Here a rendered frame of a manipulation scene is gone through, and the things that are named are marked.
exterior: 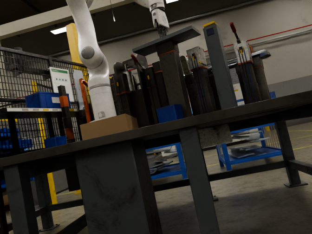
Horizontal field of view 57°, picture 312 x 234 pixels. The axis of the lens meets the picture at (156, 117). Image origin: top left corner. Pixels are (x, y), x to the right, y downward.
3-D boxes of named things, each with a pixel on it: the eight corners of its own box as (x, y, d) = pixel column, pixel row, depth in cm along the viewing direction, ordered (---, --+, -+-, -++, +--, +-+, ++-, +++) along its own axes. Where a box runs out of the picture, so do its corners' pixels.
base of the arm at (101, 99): (117, 115, 144) (110, 81, 147) (83, 125, 147) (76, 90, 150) (127, 119, 163) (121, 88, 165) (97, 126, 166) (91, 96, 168)
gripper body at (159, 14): (158, 4, 154) (162, 23, 153) (167, 9, 163) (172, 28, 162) (146, 9, 158) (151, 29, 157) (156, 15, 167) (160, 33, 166)
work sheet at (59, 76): (74, 101, 264) (68, 69, 267) (55, 100, 244) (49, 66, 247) (73, 102, 265) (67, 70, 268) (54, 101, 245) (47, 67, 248)
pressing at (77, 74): (90, 109, 237) (82, 70, 240) (80, 109, 227) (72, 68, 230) (89, 110, 238) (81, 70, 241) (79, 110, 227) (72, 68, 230)
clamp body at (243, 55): (264, 106, 156) (249, 42, 159) (261, 105, 146) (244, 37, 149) (250, 109, 159) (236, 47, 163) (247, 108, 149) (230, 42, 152)
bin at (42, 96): (72, 108, 233) (69, 93, 234) (42, 108, 206) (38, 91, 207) (57, 113, 240) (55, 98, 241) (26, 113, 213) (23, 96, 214)
